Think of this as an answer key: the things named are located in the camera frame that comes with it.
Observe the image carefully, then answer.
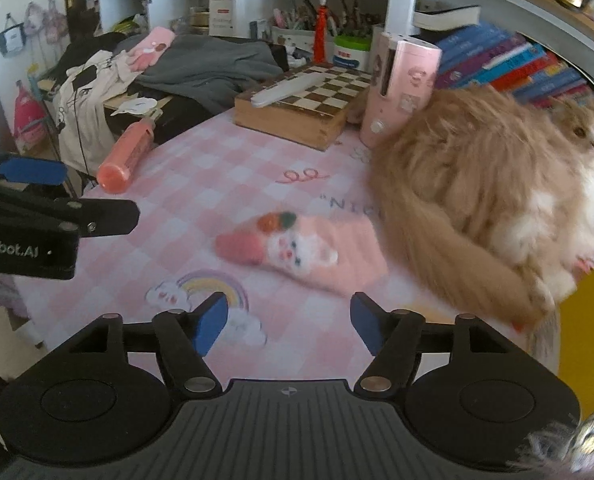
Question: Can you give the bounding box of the grey cloth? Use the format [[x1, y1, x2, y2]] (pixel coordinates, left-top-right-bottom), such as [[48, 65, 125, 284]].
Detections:
[[137, 35, 285, 103]]

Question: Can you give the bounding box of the pink bunny sock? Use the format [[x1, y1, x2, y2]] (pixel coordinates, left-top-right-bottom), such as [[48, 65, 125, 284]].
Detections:
[[214, 211, 390, 297]]

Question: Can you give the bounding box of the pink backpack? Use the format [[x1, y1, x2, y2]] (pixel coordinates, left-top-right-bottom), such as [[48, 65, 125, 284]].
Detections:
[[12, 80, 48, 153]]

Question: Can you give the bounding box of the pink checked cloth desktop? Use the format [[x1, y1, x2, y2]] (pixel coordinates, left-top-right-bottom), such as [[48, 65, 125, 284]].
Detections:
[[14, 105, 563, 376]]

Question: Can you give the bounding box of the pink glove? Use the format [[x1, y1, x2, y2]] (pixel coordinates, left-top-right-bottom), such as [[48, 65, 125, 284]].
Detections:
[[127, 27, 175, 68]]

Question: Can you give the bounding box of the white cloud-shaped paper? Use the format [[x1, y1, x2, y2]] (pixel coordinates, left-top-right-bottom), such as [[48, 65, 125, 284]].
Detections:
[[113, 97, 158, 115]]

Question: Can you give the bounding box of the row of blue red books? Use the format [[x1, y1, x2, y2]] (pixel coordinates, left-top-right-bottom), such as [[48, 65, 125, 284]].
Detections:
[[434, 22, 594, 108]]

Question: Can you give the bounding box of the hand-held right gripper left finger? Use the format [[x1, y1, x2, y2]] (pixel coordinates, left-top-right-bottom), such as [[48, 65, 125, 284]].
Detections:
[[64, 291, 230, 395]]

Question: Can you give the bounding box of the fluffy orange cat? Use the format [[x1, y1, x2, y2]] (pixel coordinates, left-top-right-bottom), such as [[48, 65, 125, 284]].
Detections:
[[347, 82, 594, 328]]

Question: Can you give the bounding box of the long white case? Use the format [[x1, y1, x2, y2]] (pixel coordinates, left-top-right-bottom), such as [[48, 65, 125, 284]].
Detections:
[[251, 74, 325, 109]]

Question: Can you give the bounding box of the pink cylindrical device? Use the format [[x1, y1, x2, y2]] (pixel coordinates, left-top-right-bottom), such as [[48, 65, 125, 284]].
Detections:
[[359, 31, 443, 150]]

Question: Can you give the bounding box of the dark hanging bag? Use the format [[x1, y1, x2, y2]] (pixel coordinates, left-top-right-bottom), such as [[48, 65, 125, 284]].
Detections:
[[0, 12, 25, 58]]

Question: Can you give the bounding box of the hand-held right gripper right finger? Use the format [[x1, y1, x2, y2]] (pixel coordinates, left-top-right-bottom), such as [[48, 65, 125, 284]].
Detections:
[[349, 291, 522, 395]]

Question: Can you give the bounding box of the yellow cardboard box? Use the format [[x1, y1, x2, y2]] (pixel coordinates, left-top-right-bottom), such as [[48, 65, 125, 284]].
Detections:
[[557, 247, 594, 411]]

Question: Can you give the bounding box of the black white thick book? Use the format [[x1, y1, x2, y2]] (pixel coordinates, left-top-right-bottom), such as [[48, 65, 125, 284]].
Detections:
[[412, 4, 482, 32]]

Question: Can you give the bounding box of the white red-label box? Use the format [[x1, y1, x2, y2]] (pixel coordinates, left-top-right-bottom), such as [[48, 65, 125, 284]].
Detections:
[[208, 0, 235, 38]]

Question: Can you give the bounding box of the red tassel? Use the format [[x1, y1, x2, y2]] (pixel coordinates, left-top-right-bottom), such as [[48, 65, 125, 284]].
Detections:
[[313, 0, 330, 63]]

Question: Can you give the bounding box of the wooden chess box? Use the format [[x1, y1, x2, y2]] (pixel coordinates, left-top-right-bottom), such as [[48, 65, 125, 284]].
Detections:
[[234, 62, 375, 152]]

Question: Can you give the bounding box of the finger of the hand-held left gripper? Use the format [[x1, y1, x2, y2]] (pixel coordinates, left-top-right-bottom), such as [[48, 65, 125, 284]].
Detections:
[[0, 148, 69, 188], [0, 181, 142, 237]]

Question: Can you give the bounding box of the white pen holder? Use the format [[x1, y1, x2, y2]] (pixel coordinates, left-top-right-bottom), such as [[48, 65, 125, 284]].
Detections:
[[269, 7, 323, 51]]

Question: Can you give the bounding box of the green-lid white jar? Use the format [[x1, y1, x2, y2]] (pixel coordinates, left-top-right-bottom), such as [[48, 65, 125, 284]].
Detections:
[[333, 35, 373, 71]]

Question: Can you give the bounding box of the white tote bag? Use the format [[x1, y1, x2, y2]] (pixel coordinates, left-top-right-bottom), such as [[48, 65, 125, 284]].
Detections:
[[54, 50, 142, 176]]

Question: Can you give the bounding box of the orange pink bottle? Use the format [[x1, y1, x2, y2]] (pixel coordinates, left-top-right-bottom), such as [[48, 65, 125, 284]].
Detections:
[[97, 116, 158, 194]]

